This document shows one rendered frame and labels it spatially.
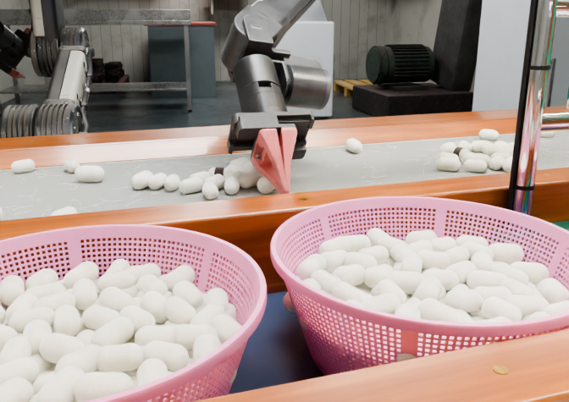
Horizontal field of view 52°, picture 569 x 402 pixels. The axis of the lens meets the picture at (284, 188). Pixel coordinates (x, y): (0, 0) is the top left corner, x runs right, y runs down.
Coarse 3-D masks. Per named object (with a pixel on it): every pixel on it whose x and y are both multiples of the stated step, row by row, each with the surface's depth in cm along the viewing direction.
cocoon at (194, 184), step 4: (184, 180) 71; (188, 180) 71; (192, 180) 71; (196, 180) 72; (200, 180) 72; (180, 184) 71; (184, 184) 71; (188, 184) 71; (192, 184) 71; (196, 184) 71; (200, 184) 72; (180, 188) 71; (184, 188) 71; (188, 188) 71; (192, 188) 71; (196, 188) 72; (200, 188) 72; (184, 192) 71; (188, 192) 71; (192, 192) 72
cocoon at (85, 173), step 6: (78, 168) 76; (84, 168) 76; (90, 168) 76; (96, 168) 76; (78, 174) 76; (84, 174) 76; (90, 174) 76; (96, 174) 76; (102, 174) 76; (84, 180) 76; (90, 180) 76; (96, 180) 76
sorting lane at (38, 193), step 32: (160, 160) 88; (192, 160) 88; (224, 160) 88; (320, 160) 88; (352, 160) 88; (384, 160) 88; (416, 160) 88; (544, 160) 88; (0, 192) 72; (32, 192) 72; (64, 192) 72; (96, 192) 72; (128, 192) 72; (160, 192) 72; (224, 192) 72; (256, 192) 72
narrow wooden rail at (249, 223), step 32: (320, 192) 64; (352, 192) 64; (384, 192) 64; (416, 192) 64; (448, 192) 64; (480, 192) 65; (544, 192) 68; (0, 224) 54; (32, 224) 54; (64, 224) 54; (96, 224) 54; (160, 224) 55; (192, 224) 56; (224, 224) 57; (256, 224) 58; (256, 256) 59
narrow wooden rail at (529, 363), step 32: (448, 352) 34; (480, 352) 34; (512, 352) 34; (544, 352) 34; (288, 384) 31; (320, 384) 31; (352, 384) 31; (384, 384) 31; (416, 384) 31; (448, 384) 31; (480, 384) 31; (512, 384) 31; (544, 384) 31
